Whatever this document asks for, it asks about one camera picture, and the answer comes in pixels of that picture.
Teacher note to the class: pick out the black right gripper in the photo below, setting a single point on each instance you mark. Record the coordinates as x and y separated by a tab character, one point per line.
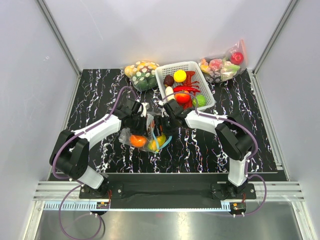
159	121

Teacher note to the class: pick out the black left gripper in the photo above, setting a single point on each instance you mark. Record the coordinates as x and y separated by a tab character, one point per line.
143	130

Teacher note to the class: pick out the clear blue-zip food bag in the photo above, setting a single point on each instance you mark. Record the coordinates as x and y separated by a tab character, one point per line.
125	134

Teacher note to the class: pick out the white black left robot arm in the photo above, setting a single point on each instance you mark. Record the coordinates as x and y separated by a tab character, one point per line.
70	154

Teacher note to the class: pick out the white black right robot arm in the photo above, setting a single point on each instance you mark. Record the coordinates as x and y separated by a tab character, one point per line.
236	141

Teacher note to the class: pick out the orange fake tomato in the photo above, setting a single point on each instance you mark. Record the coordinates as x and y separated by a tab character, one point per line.
138	141

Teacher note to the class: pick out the orange fake persimmon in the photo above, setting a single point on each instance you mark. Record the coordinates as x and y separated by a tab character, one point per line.
182	98

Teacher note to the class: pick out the red fake chili pepper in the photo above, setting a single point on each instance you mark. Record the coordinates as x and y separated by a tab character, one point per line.
185	88

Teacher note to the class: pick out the green fake custard apple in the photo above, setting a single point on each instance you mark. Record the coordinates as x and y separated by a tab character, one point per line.
199	101

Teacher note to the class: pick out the dark brown fake passionfruit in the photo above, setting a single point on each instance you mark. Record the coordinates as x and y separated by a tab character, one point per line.
168	81

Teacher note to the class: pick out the red fake lobster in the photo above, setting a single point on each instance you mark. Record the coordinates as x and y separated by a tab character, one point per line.
189	82

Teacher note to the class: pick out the white-dotted clear food bag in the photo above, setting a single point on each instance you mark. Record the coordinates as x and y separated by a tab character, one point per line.
142	74

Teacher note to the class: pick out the yellow fake pear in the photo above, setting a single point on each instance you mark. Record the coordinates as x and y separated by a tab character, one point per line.
180	76

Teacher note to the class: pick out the pink-dotted clear food bag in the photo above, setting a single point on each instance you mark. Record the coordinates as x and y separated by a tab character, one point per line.
219	69

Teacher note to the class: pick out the red fake apple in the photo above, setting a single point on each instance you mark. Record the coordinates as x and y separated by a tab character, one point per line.
236	58

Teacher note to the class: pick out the white perforated plastic basket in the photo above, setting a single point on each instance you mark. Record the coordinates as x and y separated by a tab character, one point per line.
170	69

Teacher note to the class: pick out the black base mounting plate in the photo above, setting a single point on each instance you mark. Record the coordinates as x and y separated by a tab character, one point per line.
181	189

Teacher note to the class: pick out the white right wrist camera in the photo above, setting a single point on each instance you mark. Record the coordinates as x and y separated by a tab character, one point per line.
164	113

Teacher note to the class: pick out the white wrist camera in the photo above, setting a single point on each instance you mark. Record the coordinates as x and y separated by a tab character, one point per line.
164	113
143	109

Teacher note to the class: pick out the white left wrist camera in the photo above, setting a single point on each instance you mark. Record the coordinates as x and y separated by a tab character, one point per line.
143	109

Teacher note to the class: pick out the white slotted cable duct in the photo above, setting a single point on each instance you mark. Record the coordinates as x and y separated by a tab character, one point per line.
52	205

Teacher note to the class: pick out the aluminium frame rail left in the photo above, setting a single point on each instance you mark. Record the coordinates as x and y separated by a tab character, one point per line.
38	205

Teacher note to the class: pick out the aluminium frame rail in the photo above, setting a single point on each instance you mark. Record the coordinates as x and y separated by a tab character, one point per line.
288	73
38	205

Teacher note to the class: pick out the aluminium frame rail right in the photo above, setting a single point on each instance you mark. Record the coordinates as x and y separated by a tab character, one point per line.
288	73

